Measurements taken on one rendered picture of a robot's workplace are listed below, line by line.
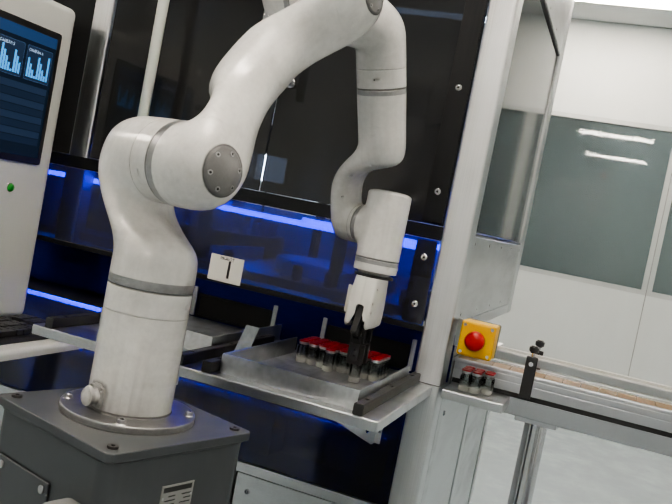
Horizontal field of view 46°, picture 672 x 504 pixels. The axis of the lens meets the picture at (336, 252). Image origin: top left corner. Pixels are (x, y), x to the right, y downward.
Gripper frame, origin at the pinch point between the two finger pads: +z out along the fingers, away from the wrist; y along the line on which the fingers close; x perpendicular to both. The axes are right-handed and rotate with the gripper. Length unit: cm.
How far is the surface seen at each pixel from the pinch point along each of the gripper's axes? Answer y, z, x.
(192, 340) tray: 8.6, 4.3, -31.0
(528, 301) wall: -477, 12, -14
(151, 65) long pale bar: -10, -50, -64
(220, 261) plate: -17.2, -9.5, -41.5
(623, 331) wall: -478, 18, 56
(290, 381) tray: 19.8, 4.3, -5.1
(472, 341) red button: -13.7, -5.7, 18.9
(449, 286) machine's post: -17.3, -15.3, 11.4
